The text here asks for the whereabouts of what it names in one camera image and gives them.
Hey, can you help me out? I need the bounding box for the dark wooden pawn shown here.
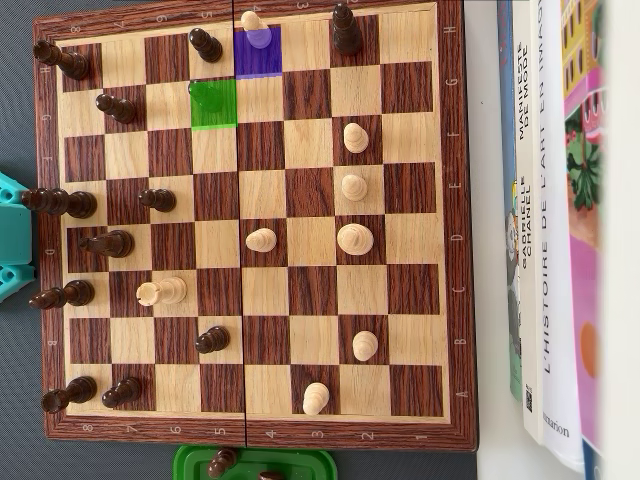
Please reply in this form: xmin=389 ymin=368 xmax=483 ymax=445
xmin=137 ymin=187 xmax=178 ymax=214
xmin=206 ymin=446 xmax=240 ymax=479
xmin=194 ymin=325 xmax=232 ymax=356
xmin=95 ymin=92 xmax=137 ymax=125
xmin=188 ymin=79 xmax=225 ymax=114
xmin=100 ymin=376 xmax=144 ymax=410
xmin=188 ymin=27 xmax=224 ymax=65

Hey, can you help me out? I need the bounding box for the light wooden pawn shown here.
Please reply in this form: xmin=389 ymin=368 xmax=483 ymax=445
xmin=240 ymin=9 xmax=274 ymax=50
xmin=342 ymin=122 xmax=371 ymax=155
xmin=340 ymin=172 xmax=370 ymax=203
xmin=244 ymin=227 xmax=278 ymax=253
xmin=351 ymin=330 xmax=380 ymax=364
xmin=302 ymin=381 xmax=332 ymax=418

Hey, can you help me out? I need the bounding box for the light wooden king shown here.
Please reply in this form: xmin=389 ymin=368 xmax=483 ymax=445
xmin=335 ymin=222 xmax=375 ymax=259

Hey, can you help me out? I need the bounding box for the wooden folding chessboard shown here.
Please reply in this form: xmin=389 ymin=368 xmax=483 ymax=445
xmin=30 ymin=0 xmax=476 ymax=454

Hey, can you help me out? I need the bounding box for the light wooden rook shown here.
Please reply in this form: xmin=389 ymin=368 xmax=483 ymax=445
xmin=135 ymin=276 xmax=189 ymax=308

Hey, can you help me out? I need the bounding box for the dark wooden knight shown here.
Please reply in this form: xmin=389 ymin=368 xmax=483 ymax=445
xmin=78 ymin=229 xmax=137 ymax=260

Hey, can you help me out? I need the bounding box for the green plastic tray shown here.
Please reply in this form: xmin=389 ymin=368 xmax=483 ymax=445
xmin=172 ymin=443 xmax=339 ymax=480

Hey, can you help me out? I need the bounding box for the white Chanel fashion book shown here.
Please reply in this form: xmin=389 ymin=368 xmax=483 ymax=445
xmin=509 ymin=0 xmax=547 ymax=446

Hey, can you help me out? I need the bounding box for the blue illustrated book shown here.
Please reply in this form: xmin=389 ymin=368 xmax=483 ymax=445
xmin=497 ymin=0 xmax=526 ymax=404

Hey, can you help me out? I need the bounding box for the white art history book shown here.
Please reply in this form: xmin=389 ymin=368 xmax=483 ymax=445
xmin=529 ymin=0 xmax=586 ymax=474

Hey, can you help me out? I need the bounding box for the dark wooden bishop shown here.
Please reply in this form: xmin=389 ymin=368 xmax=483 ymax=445
xmin=28 ymin=279 xmax=97 ymax=311

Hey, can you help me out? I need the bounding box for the dark wooden rook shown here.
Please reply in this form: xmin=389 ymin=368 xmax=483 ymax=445
xmin=40 ymin=375 xmax=99 ymax=416
xmin=32 ymin=38 xmax=92 ymax=82

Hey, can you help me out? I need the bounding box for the dark grey mat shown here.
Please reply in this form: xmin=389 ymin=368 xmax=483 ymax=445
xmin=0 ymin=0 xmax=480 ymax=480

